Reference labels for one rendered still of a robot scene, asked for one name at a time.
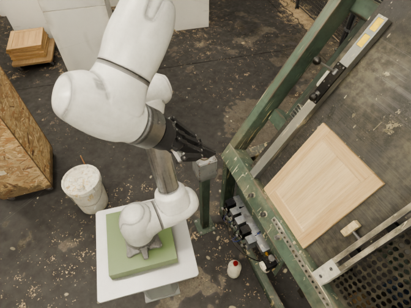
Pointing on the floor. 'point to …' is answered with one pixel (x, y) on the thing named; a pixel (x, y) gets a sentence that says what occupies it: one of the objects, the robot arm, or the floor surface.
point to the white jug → (234, 269)
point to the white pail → (85, 188)
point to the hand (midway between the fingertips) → (205, 151)
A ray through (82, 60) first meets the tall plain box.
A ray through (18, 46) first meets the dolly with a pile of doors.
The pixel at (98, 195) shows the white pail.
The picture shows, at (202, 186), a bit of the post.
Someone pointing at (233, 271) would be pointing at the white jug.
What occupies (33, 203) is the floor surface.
